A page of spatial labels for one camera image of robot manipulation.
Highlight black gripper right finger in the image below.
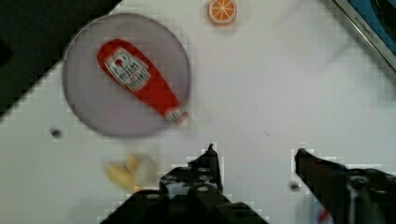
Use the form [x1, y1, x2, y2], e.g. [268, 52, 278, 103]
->
[294, 148, 396, 224]

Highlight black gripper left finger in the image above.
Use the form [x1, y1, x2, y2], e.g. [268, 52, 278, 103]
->
[100, 146, 268, 224]

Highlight red plush ketchup bottle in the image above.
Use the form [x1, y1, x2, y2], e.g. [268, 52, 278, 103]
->
[96, 38, 189, 126]

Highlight grey round plate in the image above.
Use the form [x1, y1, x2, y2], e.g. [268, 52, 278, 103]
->
[63, 13, 191, 137]

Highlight yellow plush banana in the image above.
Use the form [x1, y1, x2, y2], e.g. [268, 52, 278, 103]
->
[105, 154, 156, 191]

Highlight orange slice toy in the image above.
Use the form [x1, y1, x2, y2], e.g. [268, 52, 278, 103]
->
[207, 0, 237, 25]

